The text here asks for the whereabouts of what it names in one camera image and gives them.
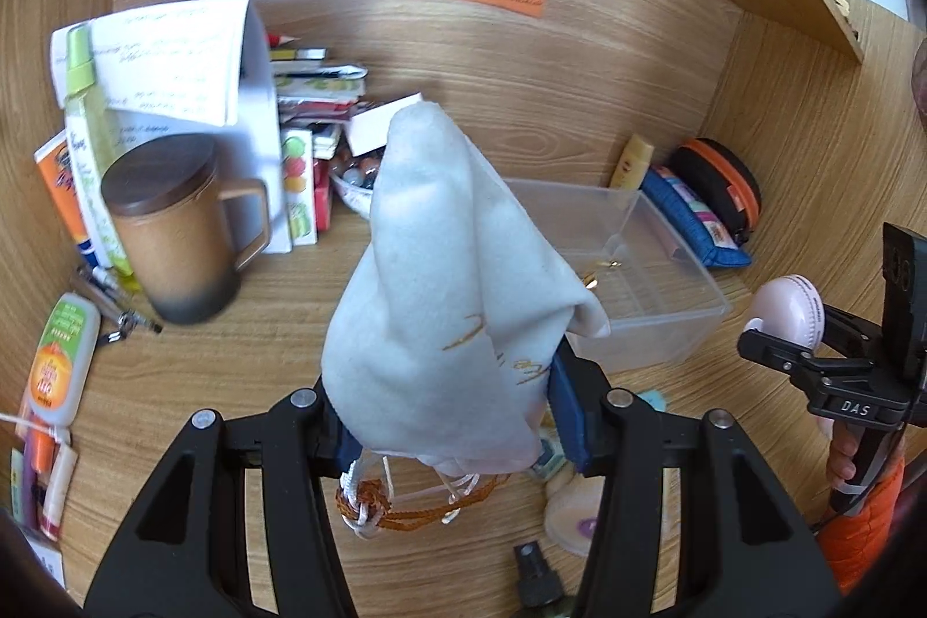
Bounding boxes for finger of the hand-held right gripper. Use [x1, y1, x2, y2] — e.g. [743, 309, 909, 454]
[737, 328, 859, 389]
[820, 301, 886, 350]

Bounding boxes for white tube with red end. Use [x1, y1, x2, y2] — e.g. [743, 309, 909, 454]
[36, 444, 79, 543]

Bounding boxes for black pouch with orange zipper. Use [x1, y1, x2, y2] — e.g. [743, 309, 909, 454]
[666, 138, 763, 246]

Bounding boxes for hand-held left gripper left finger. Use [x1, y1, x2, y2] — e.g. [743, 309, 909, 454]
[83, 375, 363, 618]

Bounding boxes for yellow cream tube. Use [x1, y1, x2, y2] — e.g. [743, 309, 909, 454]
[608, 134, 655, 191]

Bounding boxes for blue patchwork pencil case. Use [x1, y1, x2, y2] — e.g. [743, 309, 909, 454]
[641, 165, 754, 269]

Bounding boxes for wooden desktop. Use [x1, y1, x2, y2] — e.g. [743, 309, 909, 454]
[0, 155, 892, 618]

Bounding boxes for clear plastic storage box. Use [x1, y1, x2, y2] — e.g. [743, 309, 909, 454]
[499, 178, 734, 375]

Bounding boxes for orange braided cord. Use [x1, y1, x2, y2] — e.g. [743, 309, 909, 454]
[334, 471, 508, 536]

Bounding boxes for stack of books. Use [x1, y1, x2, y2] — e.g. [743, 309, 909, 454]
[271, 59, 370, 159]

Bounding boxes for white handwritten papers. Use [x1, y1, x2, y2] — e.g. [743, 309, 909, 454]
[49, 0, 283, 255]

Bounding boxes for bowl of beads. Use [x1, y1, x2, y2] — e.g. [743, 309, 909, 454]
[329, 144, 385, 221]

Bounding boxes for orange printed packet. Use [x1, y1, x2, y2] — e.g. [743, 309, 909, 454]
[34, 129, 95, 253]

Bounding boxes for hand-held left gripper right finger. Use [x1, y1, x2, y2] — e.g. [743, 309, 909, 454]
[546, 343, 841, 618]

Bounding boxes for fruit printed book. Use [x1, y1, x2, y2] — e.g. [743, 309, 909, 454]
[279, 127, 320, 248]

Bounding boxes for pink round compact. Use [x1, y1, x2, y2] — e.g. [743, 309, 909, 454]
[746, 274, 827, 351]

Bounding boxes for metal pens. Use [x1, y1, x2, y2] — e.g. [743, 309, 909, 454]
[72, 263, 164, 345]

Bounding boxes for small white cardboard box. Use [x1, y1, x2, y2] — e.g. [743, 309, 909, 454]
[346, 92, 425, 157]

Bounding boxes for white cloth drawstring pouch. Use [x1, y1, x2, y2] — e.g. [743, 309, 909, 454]
[320, 103, 611, 476]

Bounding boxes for brown mug with lid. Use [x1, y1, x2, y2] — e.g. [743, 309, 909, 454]
[100, 133, 272, 326]

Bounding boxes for cream round case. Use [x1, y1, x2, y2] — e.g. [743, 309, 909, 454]
[545, 473, 602, 557]

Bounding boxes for person's right hand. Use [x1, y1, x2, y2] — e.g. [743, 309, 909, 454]
[826, 426, 870, 490]

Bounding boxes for olive glass spray bottle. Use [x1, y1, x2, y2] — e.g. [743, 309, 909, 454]
[513, 540, 575, 618]

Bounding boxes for white glue bottle orange label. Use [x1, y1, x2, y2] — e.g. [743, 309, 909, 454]
[21, 292, 103, 427]

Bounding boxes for orange marker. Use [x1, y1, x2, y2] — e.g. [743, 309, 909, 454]
[25, 426, 57, 483]

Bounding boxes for light green plastic spray bottle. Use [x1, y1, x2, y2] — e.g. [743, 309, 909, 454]
[64, 25, 138, 279]

